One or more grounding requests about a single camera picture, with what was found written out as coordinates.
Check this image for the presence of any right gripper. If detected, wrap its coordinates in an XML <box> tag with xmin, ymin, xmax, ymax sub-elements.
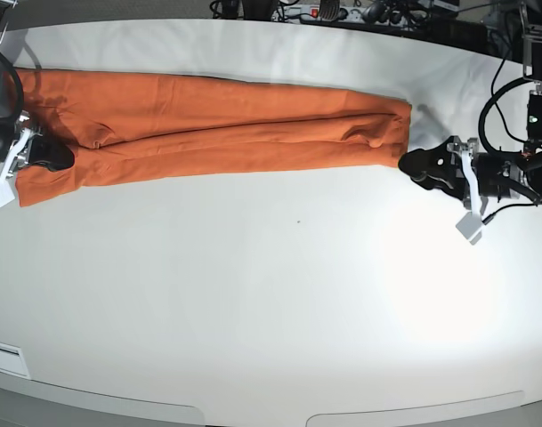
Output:
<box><xmin>12</xmin><ymin>113</ymin><xmax>75</xmax><ymax>173</ymax></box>

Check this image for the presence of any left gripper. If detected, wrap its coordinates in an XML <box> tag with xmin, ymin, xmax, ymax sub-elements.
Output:
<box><xmin>398</xmin><ymin>137</ymin><xmax>523</xmax><ymax>209</ymax></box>

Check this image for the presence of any orange T-shirt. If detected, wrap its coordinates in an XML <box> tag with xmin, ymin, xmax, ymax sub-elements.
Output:
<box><xmin>16</xmin><ymin>68</ymin><xmax>412</xmax><ymax>207</ymax></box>

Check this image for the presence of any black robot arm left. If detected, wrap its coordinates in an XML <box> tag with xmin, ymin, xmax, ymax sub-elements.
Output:
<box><xmin>399</xmin><ymin>1</ymin><xmax>542</xmax><ymax>209</ymax></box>

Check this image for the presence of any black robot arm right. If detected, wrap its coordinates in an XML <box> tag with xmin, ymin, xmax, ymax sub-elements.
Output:
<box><xmin>0</xmin><ymin>1</ymin><xmax>75</xmax><ymax>173</ymax></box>

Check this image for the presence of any black equipment box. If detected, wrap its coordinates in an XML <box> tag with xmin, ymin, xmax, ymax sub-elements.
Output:
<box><xmin>425</xmin><ymin>19</ymin><xmax>523</xmax><ymax>63</ymax></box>

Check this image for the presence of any white power strip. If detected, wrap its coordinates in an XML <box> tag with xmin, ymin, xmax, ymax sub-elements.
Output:
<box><xmin>271</xmin><ymin>2</ymin><xmax>366</xmax><ymax>23</ymax></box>

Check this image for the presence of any white label sticker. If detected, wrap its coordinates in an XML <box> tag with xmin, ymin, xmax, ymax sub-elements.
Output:
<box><xmin>0</xmin><ymin>342</ymin><xmax>31</xmax><ymax>379</ymax></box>

